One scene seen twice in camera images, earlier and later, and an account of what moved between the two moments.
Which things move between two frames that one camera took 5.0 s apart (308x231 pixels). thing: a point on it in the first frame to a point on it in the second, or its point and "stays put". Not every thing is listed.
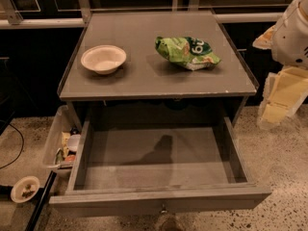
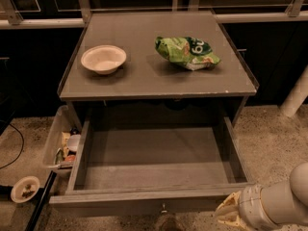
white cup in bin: [73, 141] stays put
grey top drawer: [148, 165] stays put
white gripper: [291, 40] to [251, 202]
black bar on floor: [40, 199] stays put
